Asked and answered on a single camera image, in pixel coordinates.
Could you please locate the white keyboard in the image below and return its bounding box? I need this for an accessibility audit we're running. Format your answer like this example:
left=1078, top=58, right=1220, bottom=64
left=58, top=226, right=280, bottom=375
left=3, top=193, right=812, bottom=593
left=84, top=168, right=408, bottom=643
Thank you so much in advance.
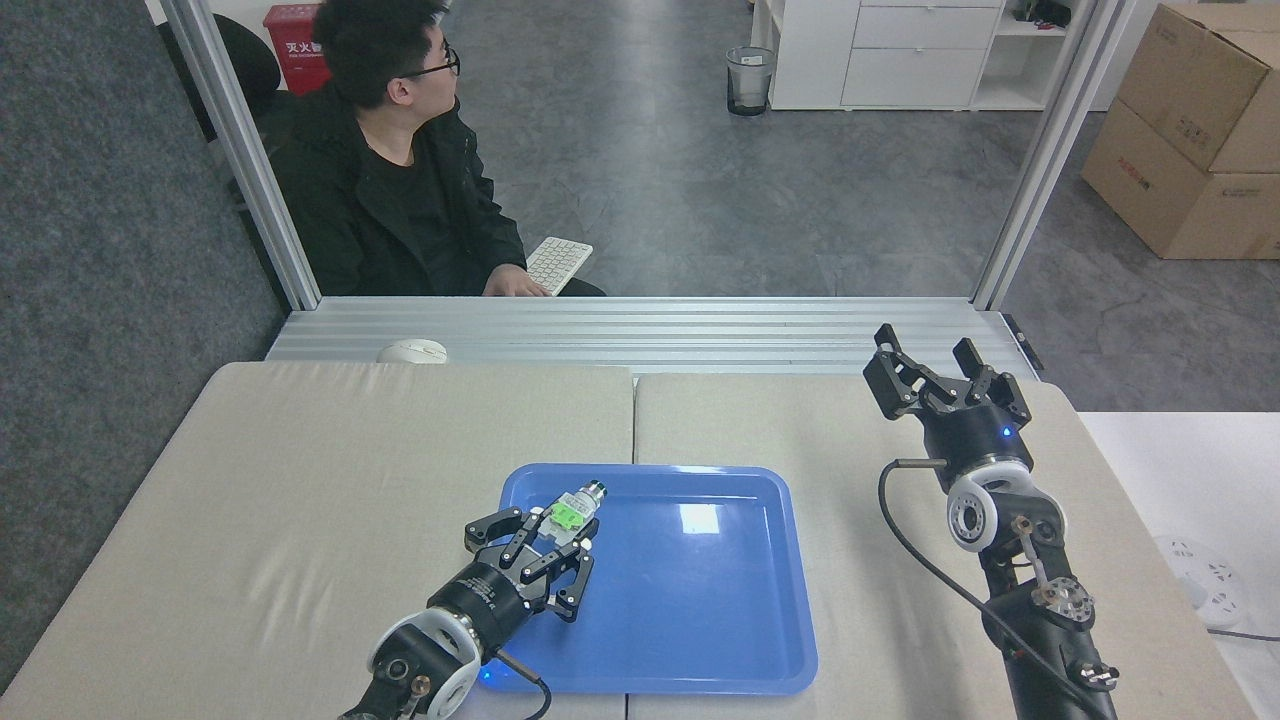
left=525, top=236, right=595, bottom=298

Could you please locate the seated person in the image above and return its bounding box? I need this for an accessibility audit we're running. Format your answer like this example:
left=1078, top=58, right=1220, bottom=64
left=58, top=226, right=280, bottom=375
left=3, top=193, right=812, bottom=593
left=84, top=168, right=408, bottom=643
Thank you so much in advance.
left=268, top=0, right=606, bottom=298

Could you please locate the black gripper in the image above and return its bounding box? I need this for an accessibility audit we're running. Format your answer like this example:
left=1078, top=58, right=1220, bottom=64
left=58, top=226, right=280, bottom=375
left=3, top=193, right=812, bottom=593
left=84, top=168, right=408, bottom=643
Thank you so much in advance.
left=427, top=507, right=599, bottom=657
left=864, top=323, right=1036, bottom=492

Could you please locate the person's left hand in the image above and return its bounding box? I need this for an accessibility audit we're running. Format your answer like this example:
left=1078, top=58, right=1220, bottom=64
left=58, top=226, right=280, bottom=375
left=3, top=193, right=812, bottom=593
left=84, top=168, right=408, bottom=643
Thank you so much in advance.
left=485, top=266, right=551, bottom=298

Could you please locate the white power strip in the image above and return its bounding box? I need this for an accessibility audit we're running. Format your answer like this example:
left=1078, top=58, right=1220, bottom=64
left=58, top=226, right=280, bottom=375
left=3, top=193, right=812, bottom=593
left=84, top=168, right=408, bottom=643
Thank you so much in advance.
left=1150, top=535, right=1251, bottom=631

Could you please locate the beige table pad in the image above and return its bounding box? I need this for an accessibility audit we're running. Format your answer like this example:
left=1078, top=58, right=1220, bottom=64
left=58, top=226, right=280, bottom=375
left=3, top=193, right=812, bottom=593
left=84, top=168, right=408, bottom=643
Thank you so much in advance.
left=0, top=362, right=636, bottom=720
left=627, top=373, right=1259, bottom=720

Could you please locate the green white switch part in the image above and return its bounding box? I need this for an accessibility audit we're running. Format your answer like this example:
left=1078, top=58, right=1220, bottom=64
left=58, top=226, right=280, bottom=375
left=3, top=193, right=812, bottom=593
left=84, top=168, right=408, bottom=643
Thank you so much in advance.
left=535, top=480, right=609, bottom=549

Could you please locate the black office chair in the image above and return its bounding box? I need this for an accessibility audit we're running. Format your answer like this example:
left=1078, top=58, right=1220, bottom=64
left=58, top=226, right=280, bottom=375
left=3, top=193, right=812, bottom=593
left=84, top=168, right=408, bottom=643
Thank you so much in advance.
left=157, top=12, right=286, bottom=143

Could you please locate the ribbed aluminium table rail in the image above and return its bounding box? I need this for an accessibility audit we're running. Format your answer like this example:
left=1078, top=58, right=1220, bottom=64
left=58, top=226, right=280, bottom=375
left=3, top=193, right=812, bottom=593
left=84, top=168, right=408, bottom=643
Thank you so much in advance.
left=265, top=296, right=1041, bottom=381

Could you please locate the red fire equipment box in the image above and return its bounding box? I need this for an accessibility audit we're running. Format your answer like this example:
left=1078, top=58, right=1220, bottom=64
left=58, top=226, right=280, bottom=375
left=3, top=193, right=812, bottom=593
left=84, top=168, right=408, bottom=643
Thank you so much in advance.
left=262, top=4, right=331, bottom=96

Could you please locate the tilted cardboard box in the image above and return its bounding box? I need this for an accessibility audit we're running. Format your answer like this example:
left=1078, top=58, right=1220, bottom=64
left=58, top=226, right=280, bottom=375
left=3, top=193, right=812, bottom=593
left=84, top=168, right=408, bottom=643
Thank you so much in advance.
left=1115, top=3, right=1280, bottom=175

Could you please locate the blue plastic tray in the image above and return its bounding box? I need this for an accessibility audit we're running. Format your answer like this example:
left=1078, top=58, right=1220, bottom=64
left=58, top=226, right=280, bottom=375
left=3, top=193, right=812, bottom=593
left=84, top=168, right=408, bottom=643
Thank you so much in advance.
left=469, top=462, right=819, bottom=697

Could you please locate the black rail end bracket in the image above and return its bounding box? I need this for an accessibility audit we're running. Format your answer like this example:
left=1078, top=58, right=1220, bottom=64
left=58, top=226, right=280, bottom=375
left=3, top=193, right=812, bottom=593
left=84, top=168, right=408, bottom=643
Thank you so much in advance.
left=1000, top=313, right=1046, bottom=373

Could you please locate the white computer mouse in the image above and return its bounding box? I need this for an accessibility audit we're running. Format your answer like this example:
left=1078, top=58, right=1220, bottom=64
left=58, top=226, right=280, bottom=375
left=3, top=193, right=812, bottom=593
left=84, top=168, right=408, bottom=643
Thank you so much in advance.
left=377, top=339, right=449, bottom=365

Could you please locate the large flat cardboard box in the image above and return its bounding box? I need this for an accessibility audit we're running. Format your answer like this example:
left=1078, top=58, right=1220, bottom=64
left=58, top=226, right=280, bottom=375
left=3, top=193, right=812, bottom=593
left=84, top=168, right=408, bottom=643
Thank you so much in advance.
left=1081, top=98, right=1280, bottom=261

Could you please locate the silver aluminium post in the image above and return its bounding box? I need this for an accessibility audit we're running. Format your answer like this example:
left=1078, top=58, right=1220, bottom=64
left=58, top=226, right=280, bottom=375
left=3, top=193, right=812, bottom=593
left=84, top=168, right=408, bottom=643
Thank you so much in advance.
left=160, top=0, right=323, bottom=311
left=970, top=0, right=1141, bottom=311

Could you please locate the white side table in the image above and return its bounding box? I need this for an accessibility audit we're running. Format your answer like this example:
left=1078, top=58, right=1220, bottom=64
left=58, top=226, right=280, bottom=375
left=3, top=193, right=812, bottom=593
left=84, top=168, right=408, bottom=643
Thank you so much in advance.
left=1078, top=412, right=1280, bottom=720

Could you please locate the grey mesh waste bin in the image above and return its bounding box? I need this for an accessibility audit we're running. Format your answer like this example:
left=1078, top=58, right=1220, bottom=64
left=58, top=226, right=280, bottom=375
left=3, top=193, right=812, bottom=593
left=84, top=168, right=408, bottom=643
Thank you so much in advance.
left=726, top=46, right=777, bottom=117

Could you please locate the white drawer cabinet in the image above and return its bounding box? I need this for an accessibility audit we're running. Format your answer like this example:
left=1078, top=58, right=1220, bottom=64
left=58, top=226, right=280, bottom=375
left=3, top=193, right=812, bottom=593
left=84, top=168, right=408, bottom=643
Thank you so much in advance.
left=750, top=0, right=1076, bottom=112

